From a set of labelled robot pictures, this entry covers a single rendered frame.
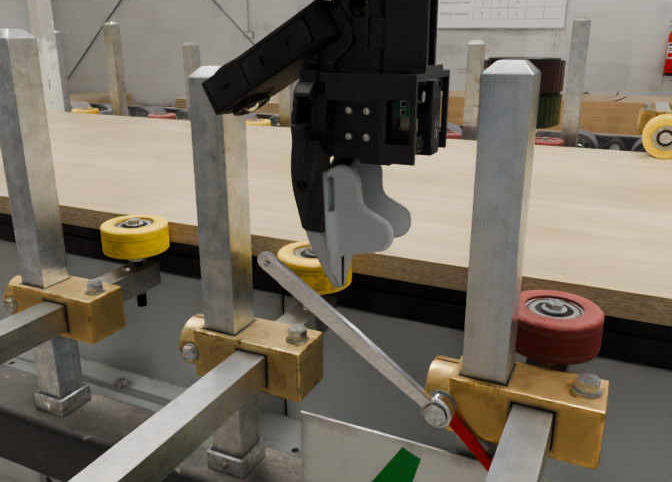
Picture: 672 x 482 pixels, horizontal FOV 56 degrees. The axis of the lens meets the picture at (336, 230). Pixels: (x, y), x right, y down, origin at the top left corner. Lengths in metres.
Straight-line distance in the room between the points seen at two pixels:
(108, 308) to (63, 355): 0.10
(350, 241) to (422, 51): 0.13
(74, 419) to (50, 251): 0.20
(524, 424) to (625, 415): 0.29
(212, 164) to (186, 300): 0.40
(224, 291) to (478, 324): 0.24
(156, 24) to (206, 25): 0.82
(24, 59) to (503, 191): 0.49
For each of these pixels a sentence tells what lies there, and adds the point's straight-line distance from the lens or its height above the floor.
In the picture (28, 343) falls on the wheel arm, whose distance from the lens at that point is 0.72.
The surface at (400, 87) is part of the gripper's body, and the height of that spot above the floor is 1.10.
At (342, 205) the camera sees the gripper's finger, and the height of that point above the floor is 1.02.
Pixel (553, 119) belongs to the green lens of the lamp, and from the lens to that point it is 0.50.
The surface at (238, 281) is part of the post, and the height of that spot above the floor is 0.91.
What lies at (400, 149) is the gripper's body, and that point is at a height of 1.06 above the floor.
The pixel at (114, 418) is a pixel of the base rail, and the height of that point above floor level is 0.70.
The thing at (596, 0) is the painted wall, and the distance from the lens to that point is 7.56.
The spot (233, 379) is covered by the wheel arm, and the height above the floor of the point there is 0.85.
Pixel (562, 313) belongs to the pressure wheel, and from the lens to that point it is 0.56.
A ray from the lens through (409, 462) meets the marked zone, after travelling 0.57.
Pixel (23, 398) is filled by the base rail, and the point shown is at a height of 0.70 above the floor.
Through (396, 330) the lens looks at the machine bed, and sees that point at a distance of 0.78.
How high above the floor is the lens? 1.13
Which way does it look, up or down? 17 degrees down
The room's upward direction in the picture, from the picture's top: straight up
